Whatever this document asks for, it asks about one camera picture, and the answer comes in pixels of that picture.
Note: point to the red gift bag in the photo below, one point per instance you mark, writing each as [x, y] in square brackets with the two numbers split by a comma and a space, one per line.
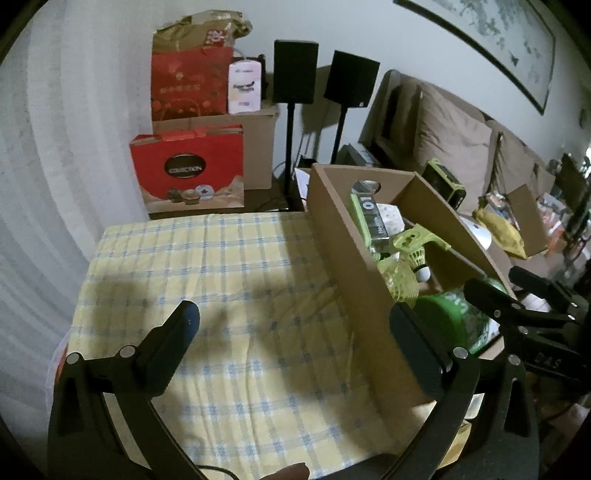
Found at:
[189, 83]

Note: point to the white pink box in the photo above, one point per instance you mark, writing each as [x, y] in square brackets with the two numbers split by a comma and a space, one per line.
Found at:
[245, 87]

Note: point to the framed ink painting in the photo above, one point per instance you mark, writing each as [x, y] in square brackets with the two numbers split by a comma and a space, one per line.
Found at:
[489, 41]

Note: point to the green cylindrical can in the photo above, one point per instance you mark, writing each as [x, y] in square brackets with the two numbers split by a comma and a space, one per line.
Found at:
[443, 318]

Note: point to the gold paper bag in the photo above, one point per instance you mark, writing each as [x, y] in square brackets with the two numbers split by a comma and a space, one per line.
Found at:
[198, 32]

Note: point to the yellow bag on sofa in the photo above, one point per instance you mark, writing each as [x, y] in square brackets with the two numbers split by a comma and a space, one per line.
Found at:
[501, 233]

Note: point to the black speaker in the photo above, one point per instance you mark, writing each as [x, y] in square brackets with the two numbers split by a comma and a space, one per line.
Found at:
[295, 71]
[351, 78]

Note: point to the black speaker stand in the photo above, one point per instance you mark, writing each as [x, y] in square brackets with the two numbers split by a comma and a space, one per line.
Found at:
[340, 134]
[290, 152]

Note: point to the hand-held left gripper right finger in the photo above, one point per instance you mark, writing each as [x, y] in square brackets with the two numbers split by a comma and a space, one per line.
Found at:
[415, 341]

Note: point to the floral cloth bag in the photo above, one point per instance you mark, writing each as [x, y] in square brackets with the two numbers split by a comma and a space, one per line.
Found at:
[395, 219]

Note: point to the brown sofa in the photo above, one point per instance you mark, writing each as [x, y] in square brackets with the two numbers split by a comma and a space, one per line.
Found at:
[397, 87]

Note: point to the green transparent calendar box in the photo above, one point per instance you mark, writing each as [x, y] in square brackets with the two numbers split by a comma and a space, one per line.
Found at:
[374, 221]

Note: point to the large cardboard box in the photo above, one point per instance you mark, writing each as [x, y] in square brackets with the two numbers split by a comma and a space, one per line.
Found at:
[261, 147]

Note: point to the large beige cushion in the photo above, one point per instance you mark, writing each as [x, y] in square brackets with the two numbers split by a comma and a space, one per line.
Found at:
[452, 138]

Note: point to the person's left hand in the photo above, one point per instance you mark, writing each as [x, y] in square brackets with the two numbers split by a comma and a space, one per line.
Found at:
[286, 473]

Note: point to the cream thick curtain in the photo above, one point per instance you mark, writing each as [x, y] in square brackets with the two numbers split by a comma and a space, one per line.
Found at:
[111, 92]

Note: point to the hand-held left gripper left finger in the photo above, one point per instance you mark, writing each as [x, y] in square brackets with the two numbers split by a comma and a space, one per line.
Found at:
[173, 339]

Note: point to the green black device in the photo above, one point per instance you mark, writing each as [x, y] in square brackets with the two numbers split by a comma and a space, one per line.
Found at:
[443, 182]

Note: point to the small cardboard box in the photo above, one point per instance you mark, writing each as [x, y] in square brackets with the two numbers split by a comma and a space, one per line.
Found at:
[531, 217]

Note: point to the yellow plastic shuttlecock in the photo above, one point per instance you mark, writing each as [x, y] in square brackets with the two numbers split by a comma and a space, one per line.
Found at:
[413, 240]
[399, 281]

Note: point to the long cardboard box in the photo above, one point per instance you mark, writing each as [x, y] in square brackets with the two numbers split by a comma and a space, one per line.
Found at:
[351, 258]

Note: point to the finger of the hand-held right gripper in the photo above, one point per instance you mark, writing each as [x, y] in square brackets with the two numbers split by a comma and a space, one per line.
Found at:
[540, 284]
[489, 295]

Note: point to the yellow checkered tablecloth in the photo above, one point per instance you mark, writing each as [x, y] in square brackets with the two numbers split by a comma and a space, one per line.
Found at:
[207, 258]

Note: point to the white sheer curtain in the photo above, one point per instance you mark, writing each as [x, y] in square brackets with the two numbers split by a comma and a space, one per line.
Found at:
[46, 207]

